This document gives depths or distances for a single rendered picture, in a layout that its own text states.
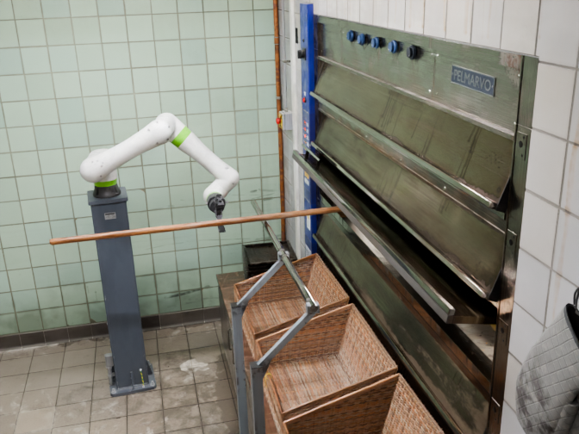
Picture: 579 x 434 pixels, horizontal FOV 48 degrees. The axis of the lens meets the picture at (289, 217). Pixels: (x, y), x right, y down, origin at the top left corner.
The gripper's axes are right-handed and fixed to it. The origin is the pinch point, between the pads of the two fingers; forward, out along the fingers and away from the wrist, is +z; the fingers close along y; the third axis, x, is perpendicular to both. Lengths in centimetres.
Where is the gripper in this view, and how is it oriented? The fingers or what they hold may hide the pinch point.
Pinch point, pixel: (221, 218)
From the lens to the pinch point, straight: 320.2
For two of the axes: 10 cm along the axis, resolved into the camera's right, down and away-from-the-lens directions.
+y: 0.2, 9.3, 3.5
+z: 2.2, 3.4, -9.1
